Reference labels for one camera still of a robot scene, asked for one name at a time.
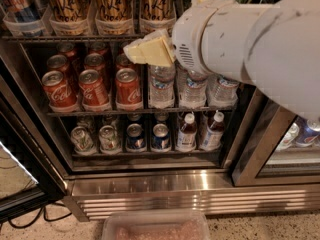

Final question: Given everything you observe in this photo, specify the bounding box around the Pepsi can right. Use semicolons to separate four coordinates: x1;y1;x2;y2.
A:
151;124;170;150

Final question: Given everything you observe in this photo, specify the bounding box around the front right water bottle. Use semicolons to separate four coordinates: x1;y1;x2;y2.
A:
206;75;239;108

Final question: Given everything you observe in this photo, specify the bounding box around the front left water bottle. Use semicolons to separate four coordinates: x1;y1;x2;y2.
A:
149;66;176;109

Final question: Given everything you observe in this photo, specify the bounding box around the front right Coca-Cola can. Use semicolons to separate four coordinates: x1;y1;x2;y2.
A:
115;68;142;105

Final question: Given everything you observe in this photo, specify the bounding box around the green soda can left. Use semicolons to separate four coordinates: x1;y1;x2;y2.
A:
71;126;95;152

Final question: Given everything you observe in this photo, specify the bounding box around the fridge sliding glass door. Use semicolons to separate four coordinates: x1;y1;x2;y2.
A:
232;89;320;187

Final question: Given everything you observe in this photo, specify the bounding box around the front middle water bottle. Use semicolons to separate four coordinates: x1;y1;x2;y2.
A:
180;71;208;108

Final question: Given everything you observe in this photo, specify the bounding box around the second row middle Coca-Cola can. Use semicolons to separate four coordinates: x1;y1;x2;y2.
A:
84;53;110;90

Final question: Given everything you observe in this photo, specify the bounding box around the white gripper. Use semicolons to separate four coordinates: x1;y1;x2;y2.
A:
123;0;237;75

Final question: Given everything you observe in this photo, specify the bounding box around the clear plastic bin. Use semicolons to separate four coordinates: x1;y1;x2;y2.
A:
101;209;210;240

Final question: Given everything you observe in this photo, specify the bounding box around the middle wire shelf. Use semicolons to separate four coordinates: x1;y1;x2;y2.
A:
47;105;237;117

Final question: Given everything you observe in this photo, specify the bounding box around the black power cable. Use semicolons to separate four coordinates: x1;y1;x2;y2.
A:
6;202;73;229

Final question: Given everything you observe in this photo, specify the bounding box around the blue red energy can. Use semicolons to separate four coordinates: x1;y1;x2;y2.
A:
2;0;40;23

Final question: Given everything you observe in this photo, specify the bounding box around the wire shelf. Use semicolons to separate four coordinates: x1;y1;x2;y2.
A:
2;34;144;43
47;105;237;117

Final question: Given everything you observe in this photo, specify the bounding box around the Pepsi can left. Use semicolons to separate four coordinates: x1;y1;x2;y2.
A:
126;124;145;150

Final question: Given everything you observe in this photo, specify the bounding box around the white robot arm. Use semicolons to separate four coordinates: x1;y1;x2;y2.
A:
124;0;320;121

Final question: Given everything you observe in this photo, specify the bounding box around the steel fridge base grille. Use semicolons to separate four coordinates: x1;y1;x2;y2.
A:
63;169;320;222

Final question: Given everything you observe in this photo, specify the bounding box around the green soda can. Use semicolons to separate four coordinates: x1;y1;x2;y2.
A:
71;126;95;152
99;125;120;151

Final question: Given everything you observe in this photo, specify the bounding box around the front left Coca-Cola can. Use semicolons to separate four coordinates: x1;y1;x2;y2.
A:
42;70;77;108

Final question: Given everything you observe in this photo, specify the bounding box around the iced tea bottle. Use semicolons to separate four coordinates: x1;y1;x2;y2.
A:
176;113;197;152
199;111;225;151

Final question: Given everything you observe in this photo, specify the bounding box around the Pepsi can behind glass door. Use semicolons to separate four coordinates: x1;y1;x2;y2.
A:
295;117;320;147

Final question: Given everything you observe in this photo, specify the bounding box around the iced tea bottle left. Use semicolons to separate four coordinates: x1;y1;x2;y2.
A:
176;113;197;152

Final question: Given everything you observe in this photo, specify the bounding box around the orange lacroix can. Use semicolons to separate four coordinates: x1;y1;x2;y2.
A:
96;0;131;22
141;0;173;21
49;0;90;23

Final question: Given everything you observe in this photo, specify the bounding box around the second row coca-cola can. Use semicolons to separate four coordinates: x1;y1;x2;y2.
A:
46;54;80;93
116;53;136;71
84;53;110;90

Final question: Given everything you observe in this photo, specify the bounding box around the iced tea bottle right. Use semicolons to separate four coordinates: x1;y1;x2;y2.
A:
199;111;225;151

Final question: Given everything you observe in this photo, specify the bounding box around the front middle Coca-Cola can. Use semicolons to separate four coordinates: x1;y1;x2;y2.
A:
79;69;109;106

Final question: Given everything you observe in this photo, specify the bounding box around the second row left Coca-Cola can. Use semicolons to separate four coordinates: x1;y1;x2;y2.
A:
46;54;80;93

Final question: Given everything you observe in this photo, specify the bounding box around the water bottle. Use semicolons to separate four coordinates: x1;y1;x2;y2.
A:
180;71;208;108
206;75;239;108
149;66;176;109

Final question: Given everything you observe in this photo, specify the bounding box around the green soda can right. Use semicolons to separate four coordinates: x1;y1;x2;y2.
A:
99;125;120;151

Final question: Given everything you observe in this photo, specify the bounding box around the top wire shelf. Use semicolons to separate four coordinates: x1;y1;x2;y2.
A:
2;34;144;43

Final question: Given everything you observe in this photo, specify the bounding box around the second row right Coca-Cola can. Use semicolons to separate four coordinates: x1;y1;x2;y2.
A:
116;53;136;71

